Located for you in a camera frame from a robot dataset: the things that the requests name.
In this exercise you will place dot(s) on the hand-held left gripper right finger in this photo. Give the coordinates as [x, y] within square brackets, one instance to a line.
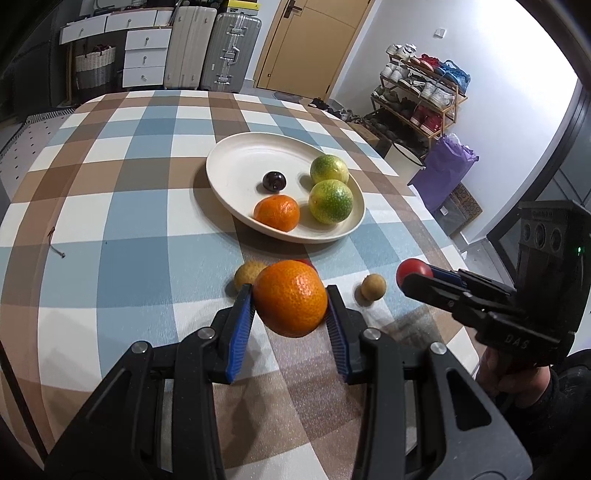
[338, 332]

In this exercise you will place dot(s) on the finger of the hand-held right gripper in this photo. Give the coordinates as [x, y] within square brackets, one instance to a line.
[443, 295]
[480, 285]

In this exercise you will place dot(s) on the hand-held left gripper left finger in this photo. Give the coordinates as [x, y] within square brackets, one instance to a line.
[240, 325]

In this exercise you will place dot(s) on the red cherry tomato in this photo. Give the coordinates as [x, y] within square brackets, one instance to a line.
[305, 263]
[411, 269]

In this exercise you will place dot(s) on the orange mandarin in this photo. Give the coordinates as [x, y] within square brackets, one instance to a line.
[277, 213]
[290, 297]

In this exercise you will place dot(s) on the green citrus fruit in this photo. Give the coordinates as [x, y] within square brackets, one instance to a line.
[330, 201]
[328, 169]

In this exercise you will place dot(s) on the dark purple plum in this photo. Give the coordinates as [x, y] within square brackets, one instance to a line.
[274, 180]

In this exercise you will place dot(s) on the cream round plate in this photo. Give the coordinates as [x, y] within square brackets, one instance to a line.
[240, 161]

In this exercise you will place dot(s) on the person's right forearm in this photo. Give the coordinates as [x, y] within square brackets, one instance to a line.
[568, 406]

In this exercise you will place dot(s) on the person's right hand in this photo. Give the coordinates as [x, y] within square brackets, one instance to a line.
[512, 381]

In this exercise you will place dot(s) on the brown longan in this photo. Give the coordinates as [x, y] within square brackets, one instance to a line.
[247, 274]
[373, 286]

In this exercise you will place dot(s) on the brown doormat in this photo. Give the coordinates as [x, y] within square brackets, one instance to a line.
[461, 210]

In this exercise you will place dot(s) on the purple bag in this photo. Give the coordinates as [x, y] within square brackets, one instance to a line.
[445, 175]

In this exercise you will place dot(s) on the checkered tablecloth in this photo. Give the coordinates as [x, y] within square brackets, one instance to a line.
[138, 240]

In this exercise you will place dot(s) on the white waste bin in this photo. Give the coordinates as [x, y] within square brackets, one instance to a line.
[406, 157]

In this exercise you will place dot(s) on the cardboard box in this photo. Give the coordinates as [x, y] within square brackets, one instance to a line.
[374, 136]

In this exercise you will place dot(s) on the wooden shoe rack with shoes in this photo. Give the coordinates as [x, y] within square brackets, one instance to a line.
[420, 99]

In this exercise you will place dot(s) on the small brown thread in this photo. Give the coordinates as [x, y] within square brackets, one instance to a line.
[55, 242]

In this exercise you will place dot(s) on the shoes on floor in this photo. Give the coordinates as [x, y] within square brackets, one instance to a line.
[332, 110]

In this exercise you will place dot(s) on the silver suitcase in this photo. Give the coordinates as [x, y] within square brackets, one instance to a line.
[228, 53]

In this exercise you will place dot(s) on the wooden door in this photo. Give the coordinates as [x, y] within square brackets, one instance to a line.
[314, 46]

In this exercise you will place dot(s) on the beige suitcase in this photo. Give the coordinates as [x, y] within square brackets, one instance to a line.
[189, 46]

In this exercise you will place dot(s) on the white drawer desk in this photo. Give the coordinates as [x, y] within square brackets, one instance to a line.
[138, 50]

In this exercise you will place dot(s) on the woven laundry basket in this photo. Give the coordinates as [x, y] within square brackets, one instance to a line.
[94, 69]

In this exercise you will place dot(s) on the stack of shoe boxes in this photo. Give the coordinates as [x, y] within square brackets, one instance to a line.
[242, 5]

